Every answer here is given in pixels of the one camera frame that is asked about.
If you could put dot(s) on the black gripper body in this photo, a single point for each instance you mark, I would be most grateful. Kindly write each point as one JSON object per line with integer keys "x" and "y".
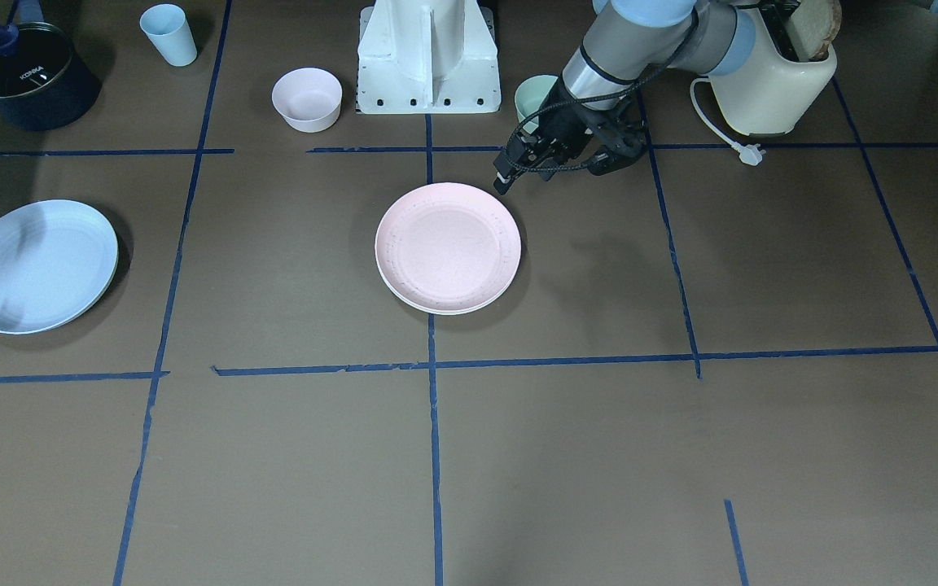
{"x": 560, "y": 124}

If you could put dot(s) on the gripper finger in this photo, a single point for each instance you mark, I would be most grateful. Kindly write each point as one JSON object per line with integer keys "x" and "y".
{"x": 524, "y": 142}
{"x": 509, "y": 165}

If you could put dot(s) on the blue plate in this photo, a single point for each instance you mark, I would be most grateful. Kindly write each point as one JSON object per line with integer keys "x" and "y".
{"x": 57, "y": 259}

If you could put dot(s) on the pink plate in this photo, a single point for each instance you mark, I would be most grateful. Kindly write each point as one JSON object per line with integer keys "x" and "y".
{"x": 448, "y": 227}

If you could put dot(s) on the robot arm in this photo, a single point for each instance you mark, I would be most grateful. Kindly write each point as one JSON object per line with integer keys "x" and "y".
{"x": 631, "y": 42}

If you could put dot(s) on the green bowl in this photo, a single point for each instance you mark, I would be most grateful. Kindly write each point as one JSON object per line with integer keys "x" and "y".
{"x": 531, "y": 94}

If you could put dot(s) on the cream plate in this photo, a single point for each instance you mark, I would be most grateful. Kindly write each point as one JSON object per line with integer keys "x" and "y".
{"x": 446, "y": 292}

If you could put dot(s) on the dark blue pot with lid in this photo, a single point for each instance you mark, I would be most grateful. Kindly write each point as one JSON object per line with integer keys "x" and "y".
{"x": 44, "y": 83}

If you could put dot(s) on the cream toaster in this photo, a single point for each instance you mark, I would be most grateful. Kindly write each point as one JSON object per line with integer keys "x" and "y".
{"x": 761, "y": 87}

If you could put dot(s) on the pink bowl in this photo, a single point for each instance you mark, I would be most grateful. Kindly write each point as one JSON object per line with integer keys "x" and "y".
{"x": 308, "y": 99}

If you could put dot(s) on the bread slice in toaster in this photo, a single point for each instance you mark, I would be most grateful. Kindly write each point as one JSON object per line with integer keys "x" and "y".
{"x": 812, "y": 27}

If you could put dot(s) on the light blue cup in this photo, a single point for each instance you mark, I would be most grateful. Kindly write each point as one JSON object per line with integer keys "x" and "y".
{"x": 167, "y": 29}

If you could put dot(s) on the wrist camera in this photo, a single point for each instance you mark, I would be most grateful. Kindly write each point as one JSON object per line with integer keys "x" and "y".
{"x": 623, "y": 144}

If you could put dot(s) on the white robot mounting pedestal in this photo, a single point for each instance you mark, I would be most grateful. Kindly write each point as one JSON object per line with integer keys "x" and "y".
{"x": 427, "y": 57}

